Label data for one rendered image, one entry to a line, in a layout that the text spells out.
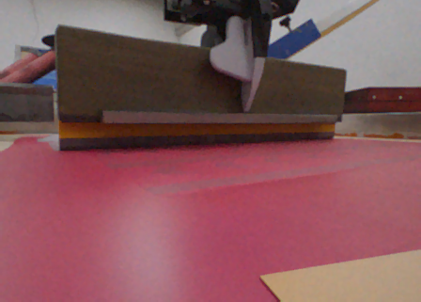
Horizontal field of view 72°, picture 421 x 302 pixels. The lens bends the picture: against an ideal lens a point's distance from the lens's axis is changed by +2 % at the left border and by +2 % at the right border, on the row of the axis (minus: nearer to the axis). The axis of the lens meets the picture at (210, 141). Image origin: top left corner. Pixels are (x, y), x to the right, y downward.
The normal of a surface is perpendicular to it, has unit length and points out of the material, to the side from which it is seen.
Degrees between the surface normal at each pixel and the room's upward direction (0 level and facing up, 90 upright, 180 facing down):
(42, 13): 90
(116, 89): 95
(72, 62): 95
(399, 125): 90
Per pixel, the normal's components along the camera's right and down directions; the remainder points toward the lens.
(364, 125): -0.85, 0.04
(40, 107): 0.52, 0.06
